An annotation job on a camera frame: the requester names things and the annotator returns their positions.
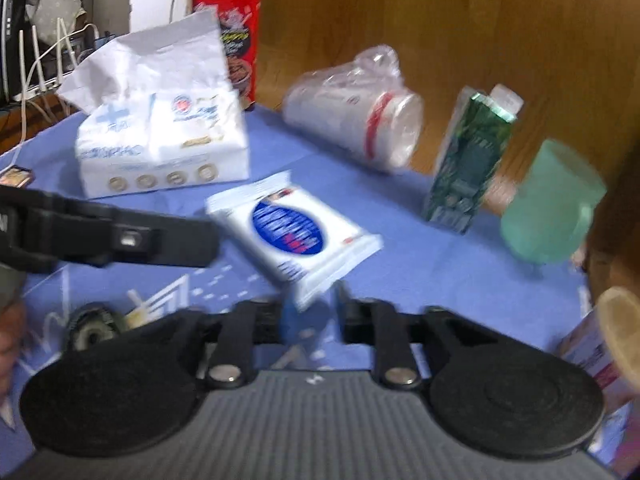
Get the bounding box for small dark packet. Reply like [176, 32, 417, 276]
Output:
[0, 165, 36, 189]

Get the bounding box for tin can with pink label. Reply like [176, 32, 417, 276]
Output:
[555, 286, 640, 411]

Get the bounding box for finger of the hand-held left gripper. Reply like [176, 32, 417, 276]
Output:
[10, 186, 222, 274]

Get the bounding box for wood pattern panel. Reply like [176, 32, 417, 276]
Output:
[220, 0, 640, 197]

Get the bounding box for grey patterned cloth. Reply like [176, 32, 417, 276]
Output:
[17, 0, 87, 47]

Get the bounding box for red printed box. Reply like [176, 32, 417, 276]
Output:
[192, 0, 263, 112]

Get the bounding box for white wet wipes packet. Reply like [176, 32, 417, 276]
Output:
[206, 171, 385, 312]

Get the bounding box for black round gadget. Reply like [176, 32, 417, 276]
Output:
[62, 302, 129, 354]

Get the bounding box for green drink carton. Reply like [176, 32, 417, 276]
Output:
[421, 84, 525, 236]

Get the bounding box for white tissue pack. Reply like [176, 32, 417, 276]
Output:
[57, 10, 251, 200]

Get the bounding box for white router with antennas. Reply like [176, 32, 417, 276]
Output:
[17, 17, 97, 102]

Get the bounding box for plastic cups in clear bag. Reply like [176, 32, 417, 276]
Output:
[282, 45, 426, 176]

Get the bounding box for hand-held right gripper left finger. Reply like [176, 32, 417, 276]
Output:
[170, 299, 304, 391]

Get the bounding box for green plastic mug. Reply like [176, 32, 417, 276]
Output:
[500, 139, 609, 265]

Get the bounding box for person's left hand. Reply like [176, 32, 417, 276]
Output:
[0, 302, 29, 397]

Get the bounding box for blue printed tablecloth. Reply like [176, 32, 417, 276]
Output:
[0, 105, 640, 467]

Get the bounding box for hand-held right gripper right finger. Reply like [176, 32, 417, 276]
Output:
[334, 280, 482, 391]

